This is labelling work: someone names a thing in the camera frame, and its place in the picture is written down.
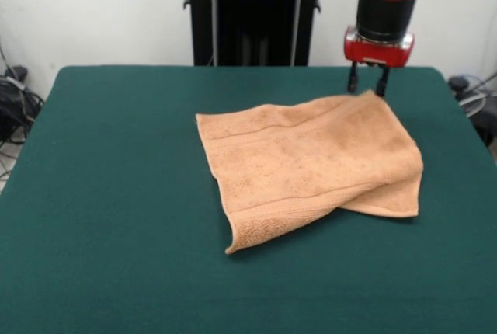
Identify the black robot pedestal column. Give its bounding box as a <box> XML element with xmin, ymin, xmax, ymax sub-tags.
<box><xmin>182</xmin><ymin>0</ymin><xmax>324</xmax><ymax>67</ymax></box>

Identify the tan terry towel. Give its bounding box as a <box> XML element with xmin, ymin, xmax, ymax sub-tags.
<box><xmin>194</xmin><ymin>90</ymin><xmax>424</xmax><ymax>256</ymax></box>

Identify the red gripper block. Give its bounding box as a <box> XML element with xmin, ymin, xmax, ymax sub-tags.
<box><xmin>342</xmin><ymin>26</ymin><xmax>415</xmax><ymax>99</ymax></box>

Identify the black cable bundle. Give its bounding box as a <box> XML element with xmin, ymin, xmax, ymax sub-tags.
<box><xmin>0</xmin><ymin>64</ymin><xmax>46</xmax><ymax>156</ymax></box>

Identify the dark green table cloth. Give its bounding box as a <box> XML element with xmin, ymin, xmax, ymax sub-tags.
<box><xmin>0</xmin><ymin>64</ymin><xmax>497</xmax><ymax>334</ymax></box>

